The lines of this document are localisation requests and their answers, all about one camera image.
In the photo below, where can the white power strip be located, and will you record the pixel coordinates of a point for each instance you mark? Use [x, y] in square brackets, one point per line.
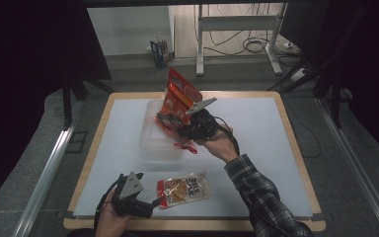
[298, 74]

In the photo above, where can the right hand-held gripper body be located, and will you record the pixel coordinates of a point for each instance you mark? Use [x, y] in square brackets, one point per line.
[202, 125]

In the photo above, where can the black floor plate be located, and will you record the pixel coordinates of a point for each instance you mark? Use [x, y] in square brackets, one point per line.
[76, 142]

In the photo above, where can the large orange snack packet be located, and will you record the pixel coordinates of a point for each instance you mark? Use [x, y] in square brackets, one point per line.
[179, 95]

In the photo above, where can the person's right hand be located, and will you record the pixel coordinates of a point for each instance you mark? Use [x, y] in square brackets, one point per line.
[222, 146]

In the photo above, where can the blue carton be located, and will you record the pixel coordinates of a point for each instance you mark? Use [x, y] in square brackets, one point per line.
[160, 52]

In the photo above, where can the white desk frame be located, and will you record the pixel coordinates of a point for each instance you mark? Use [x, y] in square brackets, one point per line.
[237, 23]

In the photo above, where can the black stand leg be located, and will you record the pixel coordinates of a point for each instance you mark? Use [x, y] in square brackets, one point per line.
[67, 102]

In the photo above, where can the dark curtain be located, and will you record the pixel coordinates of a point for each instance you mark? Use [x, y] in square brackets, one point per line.
[368, 65]
[23, 65]

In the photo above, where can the small red snack packet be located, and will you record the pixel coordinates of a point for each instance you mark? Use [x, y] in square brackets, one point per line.
[187, 147]

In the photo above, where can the black tripod legs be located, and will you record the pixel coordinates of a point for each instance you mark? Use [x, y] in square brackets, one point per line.
[296, 74]

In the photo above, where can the person's left hand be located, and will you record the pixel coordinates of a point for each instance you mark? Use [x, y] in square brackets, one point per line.
[110, 220]

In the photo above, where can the clear plastic container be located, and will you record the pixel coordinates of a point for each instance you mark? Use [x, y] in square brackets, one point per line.
[154, 144]

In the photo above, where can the aluminium rail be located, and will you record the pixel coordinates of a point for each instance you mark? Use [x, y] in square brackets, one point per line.
[42, 184]
[355, 164]

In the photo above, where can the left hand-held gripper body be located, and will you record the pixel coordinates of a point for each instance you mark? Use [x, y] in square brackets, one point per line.
[131, 186]

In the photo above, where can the beige snack packet red edge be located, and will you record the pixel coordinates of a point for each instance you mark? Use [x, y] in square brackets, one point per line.
[184, 190]

